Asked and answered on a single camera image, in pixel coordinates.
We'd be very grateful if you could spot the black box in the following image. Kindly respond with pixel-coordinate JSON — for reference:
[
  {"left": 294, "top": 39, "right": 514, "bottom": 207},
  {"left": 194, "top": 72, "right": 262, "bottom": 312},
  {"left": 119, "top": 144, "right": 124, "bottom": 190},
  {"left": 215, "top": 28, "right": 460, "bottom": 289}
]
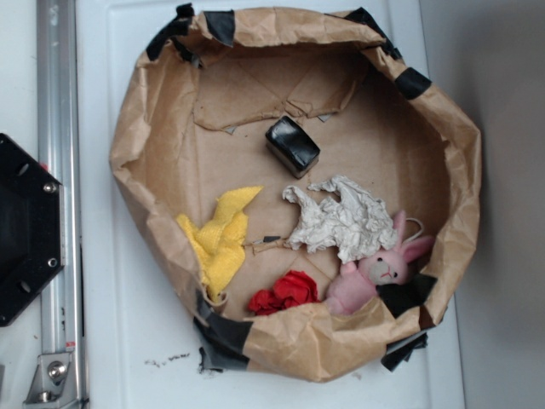
[{"left": 265, "top": 116, "right": 320, "bottom": 179}]

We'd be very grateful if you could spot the brown paper bag bin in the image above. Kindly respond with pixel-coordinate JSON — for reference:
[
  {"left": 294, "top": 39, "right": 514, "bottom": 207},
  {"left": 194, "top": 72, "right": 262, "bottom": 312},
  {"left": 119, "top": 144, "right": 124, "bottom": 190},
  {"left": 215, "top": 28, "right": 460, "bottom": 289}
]
[{"left": 110, "top": 5, "right": 481, "bottom": 382}]

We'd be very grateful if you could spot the yellow cloth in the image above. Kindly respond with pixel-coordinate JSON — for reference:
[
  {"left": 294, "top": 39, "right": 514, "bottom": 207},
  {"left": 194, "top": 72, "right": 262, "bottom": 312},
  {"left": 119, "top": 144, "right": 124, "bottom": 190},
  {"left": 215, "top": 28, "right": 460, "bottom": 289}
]
[{"left": 176, "top": 186, "right": 262, "bottom": 303}]

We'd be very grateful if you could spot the crumpled red paper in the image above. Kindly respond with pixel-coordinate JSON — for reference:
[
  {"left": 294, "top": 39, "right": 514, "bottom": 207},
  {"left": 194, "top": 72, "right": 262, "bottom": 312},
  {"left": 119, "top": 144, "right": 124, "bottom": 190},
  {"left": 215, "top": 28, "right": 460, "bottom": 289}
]
[{"left": 248, "top": 270, "right": 320, "bottom": 316}]

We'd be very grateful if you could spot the crumpled white paper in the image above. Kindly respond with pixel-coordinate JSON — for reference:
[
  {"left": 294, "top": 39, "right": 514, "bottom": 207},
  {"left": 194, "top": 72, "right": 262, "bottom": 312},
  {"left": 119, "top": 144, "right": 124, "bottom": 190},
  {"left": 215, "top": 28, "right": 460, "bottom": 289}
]
[{"left": 282, "top": 175, "right": 400, "bottom": 264}]

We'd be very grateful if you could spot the pink plush bunny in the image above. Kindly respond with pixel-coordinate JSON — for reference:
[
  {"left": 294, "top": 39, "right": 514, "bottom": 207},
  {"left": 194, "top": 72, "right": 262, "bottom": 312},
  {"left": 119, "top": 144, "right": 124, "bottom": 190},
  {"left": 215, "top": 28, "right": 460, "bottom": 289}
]
[{"left": 324, "top": 210, "right": 435, "bottom": 315}]

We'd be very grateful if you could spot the aluminium rail profile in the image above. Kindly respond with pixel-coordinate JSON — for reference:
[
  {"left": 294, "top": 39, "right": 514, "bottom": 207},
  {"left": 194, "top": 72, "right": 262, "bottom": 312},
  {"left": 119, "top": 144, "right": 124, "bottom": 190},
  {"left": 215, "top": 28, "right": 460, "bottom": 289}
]
[{"left": 37, "top": 1, "right": 89, "bottom": 408}]

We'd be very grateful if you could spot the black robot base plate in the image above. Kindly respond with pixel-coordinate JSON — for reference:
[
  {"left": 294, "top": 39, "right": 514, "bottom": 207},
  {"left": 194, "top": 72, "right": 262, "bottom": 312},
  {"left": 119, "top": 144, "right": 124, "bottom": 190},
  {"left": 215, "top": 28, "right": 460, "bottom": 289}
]
[{"left": 1, "top": 134, "right": 64, "bottom": 327}]

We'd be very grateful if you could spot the metal corner bracket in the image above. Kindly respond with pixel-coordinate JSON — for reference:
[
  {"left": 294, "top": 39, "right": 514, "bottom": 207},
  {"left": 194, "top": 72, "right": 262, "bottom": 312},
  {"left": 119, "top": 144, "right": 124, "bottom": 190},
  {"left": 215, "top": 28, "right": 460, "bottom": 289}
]
[{"left": 23, "top": 352, "right": 77, "bottom": 408}]

